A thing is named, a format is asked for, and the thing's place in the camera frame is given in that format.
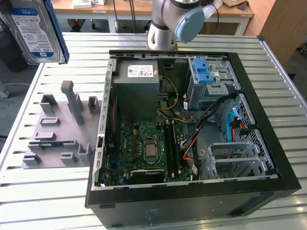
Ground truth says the brown cardboard piece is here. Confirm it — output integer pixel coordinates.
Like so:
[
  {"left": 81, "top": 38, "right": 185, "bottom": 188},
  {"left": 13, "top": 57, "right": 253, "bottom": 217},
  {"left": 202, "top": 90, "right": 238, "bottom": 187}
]
[{"left": 223, "top": 0, "right": 248, "bottom": 11}]

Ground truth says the CPU socket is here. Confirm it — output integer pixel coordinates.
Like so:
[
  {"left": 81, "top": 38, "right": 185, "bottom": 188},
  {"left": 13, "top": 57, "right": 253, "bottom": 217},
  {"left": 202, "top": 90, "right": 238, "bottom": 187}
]
[{"left": 142, "top": 137, "right": 162, "bottom": 165}]

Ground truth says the grey power supply unit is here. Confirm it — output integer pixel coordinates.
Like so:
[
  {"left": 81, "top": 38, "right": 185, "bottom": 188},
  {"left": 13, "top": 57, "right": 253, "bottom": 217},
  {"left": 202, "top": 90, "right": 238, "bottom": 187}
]
[{"left": 112, "top": 59, "right": 161, "bottom": 123}]

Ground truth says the blue data wire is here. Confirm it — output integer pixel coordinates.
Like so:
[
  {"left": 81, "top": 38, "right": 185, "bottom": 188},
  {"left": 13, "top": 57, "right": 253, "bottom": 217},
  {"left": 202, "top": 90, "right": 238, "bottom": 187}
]
[{"left": 226, "top": 107, "right": 242, "bottom": 144}]

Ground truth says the silver optical drive cage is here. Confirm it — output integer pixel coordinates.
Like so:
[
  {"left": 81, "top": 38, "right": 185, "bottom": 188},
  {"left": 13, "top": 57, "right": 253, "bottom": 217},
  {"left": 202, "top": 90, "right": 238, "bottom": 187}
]
[{"left": 186, "top": 57, "right": 242, "bottom": 112}]

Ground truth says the white box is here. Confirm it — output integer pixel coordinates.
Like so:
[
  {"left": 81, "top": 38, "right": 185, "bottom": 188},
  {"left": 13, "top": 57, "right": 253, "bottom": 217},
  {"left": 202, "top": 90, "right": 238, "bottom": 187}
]
[{"left": 73, "top": 0, "right": 93, "bottom": 9}]

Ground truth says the silver CPU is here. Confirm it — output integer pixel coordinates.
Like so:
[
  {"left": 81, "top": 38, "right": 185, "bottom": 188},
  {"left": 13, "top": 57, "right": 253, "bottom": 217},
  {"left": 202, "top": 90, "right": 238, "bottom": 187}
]
[{"left": 143, "top": 143, "right": 160, "bottom": 161}]

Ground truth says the black graphics card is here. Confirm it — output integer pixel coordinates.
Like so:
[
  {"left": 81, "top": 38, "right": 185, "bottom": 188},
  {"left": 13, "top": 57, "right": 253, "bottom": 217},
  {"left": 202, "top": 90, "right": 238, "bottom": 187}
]
[{"left": 129, "top": 169, "right": 166, "bottom": 184}]

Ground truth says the black power connector wire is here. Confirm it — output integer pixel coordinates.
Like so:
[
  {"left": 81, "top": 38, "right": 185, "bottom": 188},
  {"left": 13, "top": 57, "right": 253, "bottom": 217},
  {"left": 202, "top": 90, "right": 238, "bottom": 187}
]
[{"left": 233, "top": 119, "right": 257, "bottom": 137}]

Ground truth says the green motherboard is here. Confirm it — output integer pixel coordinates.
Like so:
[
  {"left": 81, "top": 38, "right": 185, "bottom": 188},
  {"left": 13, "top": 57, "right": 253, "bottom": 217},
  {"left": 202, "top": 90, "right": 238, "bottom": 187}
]
[{"left": 102, "top": 121, "right": 200, "bottom": 186}]

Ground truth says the black PC case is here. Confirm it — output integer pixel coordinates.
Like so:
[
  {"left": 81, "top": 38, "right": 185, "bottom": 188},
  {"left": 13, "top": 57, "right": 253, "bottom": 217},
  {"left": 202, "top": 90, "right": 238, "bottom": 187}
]
[{"left": 84, "top": 49, "right": 302, "bottom": 228}]

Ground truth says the grey parts rack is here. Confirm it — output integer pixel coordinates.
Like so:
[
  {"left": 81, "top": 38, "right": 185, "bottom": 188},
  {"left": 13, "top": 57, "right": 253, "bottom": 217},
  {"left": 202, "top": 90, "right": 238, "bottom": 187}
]
[{"left": 22, "top": 80, "right": 104, "bottom": 170}]

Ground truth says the black case fan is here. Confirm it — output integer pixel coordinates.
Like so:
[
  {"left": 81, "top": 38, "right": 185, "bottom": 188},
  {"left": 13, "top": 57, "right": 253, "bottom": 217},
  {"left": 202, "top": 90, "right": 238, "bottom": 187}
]
[{"left": 105, "top": 95, "right": 120, "bottom": 154}]

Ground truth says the wooden cabinet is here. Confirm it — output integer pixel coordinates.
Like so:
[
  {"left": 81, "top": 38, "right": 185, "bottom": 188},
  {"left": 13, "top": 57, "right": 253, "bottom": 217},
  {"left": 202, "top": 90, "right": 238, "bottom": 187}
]
[{"left": 244, "top": 0, "right": 307, "bottom": 69}]

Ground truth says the blue drive latch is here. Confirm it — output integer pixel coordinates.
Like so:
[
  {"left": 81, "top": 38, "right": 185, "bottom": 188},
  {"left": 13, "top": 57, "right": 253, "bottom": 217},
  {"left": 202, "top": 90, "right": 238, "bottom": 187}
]
[{"left": 192, "top": 58, "right": 214, "bottom": 84}]

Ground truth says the RAM stick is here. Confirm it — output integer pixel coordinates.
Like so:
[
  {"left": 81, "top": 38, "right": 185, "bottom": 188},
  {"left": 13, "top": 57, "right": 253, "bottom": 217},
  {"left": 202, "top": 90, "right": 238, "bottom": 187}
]
[
  {"left": 170, "top": 121, "right": 183, "bottom": 175},
  {"left": 38, "top": 142, "right": 65, "bottom": 149}
]

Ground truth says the grey stand foot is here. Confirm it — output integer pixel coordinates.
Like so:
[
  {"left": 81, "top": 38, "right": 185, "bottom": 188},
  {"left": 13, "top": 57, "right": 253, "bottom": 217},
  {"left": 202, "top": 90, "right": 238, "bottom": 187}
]
[{"left": 0, "top": 80, "right": 12, "bottom": 99}]

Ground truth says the yellow wire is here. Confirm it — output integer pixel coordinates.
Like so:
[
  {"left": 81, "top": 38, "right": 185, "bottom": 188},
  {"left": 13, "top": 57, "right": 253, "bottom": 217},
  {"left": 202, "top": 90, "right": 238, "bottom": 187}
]
[{"left": 157, "top": 76, "right": 179, "bottom": 112}]

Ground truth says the black RAM slot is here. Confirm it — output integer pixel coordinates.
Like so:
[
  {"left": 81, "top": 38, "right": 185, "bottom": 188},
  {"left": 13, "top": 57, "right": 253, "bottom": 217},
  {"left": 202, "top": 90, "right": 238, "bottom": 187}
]
[{"left": 164, "top": 121, "right": 174, "bottom": 177}]

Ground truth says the wooden desk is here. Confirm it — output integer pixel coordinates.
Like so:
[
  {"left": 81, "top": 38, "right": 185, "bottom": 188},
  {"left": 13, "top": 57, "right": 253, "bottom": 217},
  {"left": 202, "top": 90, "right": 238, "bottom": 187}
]
[{"left": 53, "top": 0, "right": 255, "bottom": 33}]

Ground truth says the red wire with white connector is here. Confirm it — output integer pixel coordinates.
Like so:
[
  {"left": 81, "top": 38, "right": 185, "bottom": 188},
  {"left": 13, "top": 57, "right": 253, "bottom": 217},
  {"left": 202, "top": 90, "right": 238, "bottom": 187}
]
[{"left": 182, "top": 94, "right": 192, "bottom": 111}]

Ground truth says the hard disk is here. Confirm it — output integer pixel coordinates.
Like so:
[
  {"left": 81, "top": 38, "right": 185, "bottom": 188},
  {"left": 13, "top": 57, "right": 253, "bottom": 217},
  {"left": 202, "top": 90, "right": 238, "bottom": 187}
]
[{"left": 0, "top": 0, "right": 71, "bottom": 65}]

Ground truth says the black wire bundle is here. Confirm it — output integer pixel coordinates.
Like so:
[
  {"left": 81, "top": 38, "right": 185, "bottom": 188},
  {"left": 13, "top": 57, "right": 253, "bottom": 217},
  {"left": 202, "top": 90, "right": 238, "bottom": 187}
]
[{"left": 181, "top": 93, "right": 243, "bottom": 148}]

